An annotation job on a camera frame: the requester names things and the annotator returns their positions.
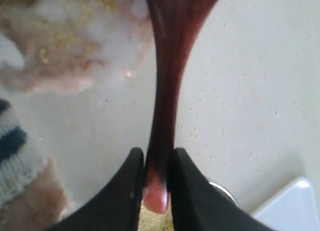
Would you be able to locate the white plastic tray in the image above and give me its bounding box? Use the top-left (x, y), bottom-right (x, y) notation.
top-left (252, 177), bottom-right (320, 231)

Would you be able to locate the steel bowl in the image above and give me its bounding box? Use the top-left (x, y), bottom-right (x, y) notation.
top-left (209, 181), bottom-right (240, 208)

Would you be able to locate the yellow millet grain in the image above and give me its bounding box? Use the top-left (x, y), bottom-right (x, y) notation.
top-left (138, 206), bottom-right (174, 231)

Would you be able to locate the teddy bear striped sweater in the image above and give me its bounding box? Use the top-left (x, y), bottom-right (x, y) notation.
top-left (0, 0), bottom-right (152, 231)

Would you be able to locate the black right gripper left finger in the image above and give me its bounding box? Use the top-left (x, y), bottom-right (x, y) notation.
top-left (49, 147), bottom-right (144, 231)

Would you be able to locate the dark red wooden spoon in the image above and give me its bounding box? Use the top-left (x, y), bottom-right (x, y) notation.
top-left (142, 0), bottom-right (218, 214)

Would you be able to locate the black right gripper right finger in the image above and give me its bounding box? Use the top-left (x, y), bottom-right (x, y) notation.
top-left (171, 148), bottom-right (270, 231)

